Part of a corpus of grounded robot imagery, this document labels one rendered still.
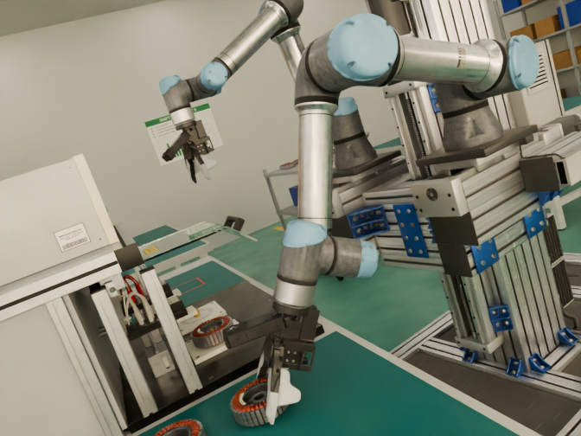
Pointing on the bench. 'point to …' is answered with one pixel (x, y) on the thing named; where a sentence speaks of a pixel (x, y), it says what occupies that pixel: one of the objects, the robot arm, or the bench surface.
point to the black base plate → (226, 369)
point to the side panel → (50, 378)
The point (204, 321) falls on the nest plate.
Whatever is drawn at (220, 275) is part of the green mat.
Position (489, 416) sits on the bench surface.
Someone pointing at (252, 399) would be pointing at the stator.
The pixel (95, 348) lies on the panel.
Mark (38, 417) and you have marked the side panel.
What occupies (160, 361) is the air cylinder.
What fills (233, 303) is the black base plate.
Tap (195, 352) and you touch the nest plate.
